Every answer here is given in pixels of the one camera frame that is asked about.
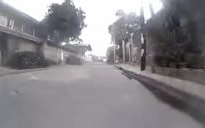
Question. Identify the pale pole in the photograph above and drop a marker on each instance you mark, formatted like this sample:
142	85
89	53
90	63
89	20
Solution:
123	51

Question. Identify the low building with roof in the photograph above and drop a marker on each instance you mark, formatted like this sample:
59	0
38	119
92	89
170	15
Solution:
79	48

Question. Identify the small dark bush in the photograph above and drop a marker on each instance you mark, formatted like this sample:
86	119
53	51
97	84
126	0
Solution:
74	60

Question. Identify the grey asphalt road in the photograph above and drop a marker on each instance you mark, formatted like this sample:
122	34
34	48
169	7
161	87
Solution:
90	96

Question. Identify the group of trees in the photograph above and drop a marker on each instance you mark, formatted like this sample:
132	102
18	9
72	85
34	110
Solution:
123	26

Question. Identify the dark pole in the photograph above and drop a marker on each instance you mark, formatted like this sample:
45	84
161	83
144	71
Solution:
142	43

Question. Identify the large leafy tree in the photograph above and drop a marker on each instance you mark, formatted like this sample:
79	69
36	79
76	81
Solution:
63	20

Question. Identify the dark kerb gutter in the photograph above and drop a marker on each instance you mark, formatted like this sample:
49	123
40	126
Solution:
170	93

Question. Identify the dark round bush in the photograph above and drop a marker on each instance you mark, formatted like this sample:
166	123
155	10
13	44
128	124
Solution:
26	60

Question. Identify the grey concrete pavement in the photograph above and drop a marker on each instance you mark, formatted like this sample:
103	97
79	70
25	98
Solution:
183	85

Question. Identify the dense dark trees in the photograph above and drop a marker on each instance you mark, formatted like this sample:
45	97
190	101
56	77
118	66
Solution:
183	33

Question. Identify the grey pavement strip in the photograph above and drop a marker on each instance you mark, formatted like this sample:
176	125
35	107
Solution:
6	71

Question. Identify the grey two-storey building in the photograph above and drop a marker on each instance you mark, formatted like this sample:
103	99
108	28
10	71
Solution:
10	33

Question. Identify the low grey wall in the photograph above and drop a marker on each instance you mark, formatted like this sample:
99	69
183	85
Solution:
186	74

